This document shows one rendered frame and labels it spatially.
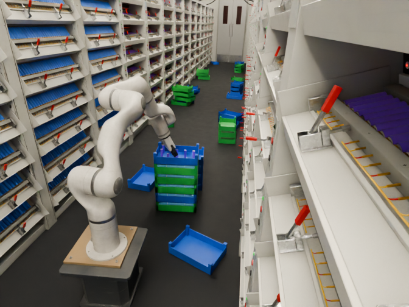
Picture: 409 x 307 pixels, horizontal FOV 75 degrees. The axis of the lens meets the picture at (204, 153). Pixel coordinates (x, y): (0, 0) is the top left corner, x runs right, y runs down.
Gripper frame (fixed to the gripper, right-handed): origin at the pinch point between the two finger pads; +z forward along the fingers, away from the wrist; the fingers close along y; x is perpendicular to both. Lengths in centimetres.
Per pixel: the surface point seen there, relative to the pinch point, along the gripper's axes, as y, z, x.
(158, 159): -2.8, -0.4, -11.3
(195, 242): 38, 42, -22
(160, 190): -2.6, 22.2, -21.5
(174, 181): 2.8, 18.5, -9.6
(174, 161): 2.9, 4.4, -2.9
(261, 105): 61, -35, 37
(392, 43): 142, -90, -5
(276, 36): 62, -61, 51
